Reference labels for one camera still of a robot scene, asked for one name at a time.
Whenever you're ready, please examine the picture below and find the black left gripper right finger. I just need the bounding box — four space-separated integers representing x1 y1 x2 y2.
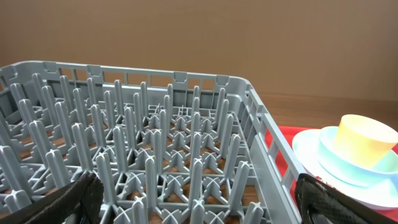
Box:
294 173 397 224

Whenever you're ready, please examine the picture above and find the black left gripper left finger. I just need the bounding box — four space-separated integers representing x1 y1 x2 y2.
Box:
1 172 104 224

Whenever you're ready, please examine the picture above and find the red plastic tray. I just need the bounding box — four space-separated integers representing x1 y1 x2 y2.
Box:
264 125 398 222

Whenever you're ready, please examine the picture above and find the light green small bowl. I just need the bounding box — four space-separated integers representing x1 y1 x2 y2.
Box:
318 126 397 187

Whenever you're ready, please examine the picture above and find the yellow plastic cup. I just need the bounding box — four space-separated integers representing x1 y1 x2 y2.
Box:
333 114 397 169

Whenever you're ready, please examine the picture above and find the light blue plate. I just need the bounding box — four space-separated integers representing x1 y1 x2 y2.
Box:
292 129 397 210

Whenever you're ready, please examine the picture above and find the grey dishwasher rack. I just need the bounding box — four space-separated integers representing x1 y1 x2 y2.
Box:
1 60 303 223

